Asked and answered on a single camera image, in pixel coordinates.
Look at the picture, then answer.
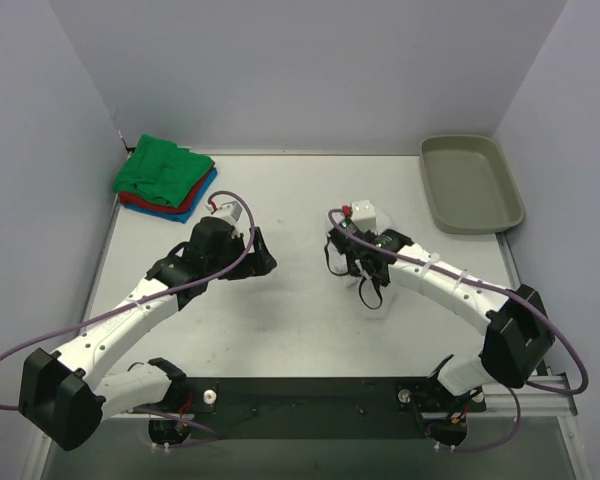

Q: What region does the white t shirt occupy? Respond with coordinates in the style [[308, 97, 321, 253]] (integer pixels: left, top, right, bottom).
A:
[[324, 207, 410, 320]]

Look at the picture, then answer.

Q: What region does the blue t shirt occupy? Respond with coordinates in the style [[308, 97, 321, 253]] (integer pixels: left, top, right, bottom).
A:
[[120, 168, 218, 224]]

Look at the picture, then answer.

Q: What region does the red t shirt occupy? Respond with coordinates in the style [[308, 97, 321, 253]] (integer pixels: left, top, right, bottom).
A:
[[118, 166, 217, 207]]

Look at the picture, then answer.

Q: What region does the green t shirt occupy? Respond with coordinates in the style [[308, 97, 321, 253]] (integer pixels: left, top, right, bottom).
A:
[[112, 134, 214, 196]]

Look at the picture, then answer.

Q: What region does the grey plastic tray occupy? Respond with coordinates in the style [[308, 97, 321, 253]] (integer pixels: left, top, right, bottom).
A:
[[420, 134, 525, 235]]

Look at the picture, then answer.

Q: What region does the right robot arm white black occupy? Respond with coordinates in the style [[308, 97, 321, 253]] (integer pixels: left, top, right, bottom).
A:
[[327, 224, 555, 397]]

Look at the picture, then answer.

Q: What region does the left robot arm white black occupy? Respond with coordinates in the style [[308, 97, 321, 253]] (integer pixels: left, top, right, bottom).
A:
[[18, 216, 277, 451]]

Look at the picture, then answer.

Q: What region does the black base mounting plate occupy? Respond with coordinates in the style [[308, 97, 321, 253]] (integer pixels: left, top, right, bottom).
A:
[[149, 377, 486, 443]]

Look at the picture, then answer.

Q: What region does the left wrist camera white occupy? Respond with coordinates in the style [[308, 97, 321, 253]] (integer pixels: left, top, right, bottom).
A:
[[207, 200, 243, 236]]

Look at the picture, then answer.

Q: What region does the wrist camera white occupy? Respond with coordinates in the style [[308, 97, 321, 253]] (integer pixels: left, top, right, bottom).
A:
[[207, 200, 243, 236], [341, 200, 377, 232]]

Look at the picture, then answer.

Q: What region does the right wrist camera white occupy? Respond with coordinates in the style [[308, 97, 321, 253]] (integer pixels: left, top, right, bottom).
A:
[[341, 200, 377, 232]]

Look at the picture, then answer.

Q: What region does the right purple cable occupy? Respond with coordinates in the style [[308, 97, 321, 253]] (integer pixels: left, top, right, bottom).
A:
[[327, 207, 591, 454]]

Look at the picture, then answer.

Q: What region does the aluminium rail profile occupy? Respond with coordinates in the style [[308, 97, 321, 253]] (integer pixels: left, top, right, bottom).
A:
[[122, 377, 576, 425]]

